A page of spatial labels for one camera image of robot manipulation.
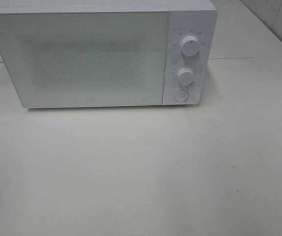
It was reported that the round white door button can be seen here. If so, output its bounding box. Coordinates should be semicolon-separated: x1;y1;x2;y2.
174;90;189;102

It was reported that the white microwave knob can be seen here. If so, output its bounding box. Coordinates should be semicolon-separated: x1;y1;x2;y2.
180;35;200;57
176;67;195;86

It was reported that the white microwave door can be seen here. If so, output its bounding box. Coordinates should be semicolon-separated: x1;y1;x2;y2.
0;12;169;108

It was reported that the white microwave oven body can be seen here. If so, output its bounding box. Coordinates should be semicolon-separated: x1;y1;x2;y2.
0;0;218;107

